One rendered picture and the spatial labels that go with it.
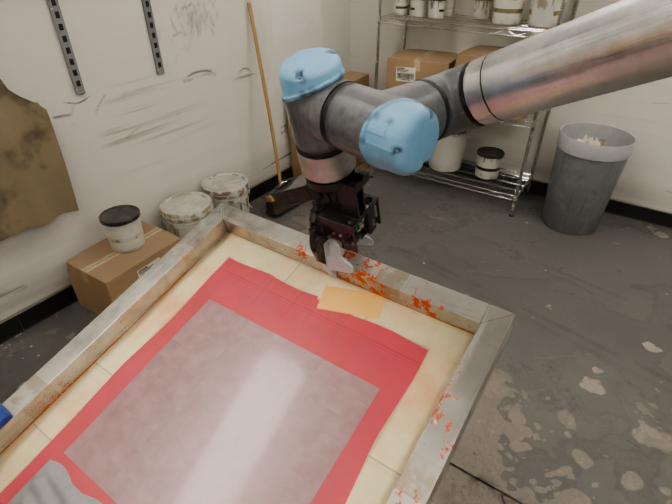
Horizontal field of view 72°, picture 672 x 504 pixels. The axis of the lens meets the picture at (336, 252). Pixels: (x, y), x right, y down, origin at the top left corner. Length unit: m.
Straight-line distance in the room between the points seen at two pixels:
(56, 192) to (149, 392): 2.02
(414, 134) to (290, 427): 0.42
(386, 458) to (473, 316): 0.23
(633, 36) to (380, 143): 0.23
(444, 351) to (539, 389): 1.71
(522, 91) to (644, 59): 0.11
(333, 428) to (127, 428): 0.30
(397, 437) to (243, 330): 0.30
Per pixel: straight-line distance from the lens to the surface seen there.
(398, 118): 0.47
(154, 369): 0.79
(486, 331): 0.68
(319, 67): 0.53
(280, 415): 0.68
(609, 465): 2.26
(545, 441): 2.22
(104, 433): 0.78
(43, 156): 2.63
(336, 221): 0.65
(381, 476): 0.63
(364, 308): 0.74
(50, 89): 2.66
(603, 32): 0.50
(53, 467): 0.80
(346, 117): 0.50
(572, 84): 0.51
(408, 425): 0.65
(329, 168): 0.59
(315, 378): 0.69
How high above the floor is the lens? 1.71
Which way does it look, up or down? 34 degrees down
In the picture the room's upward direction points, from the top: straight up
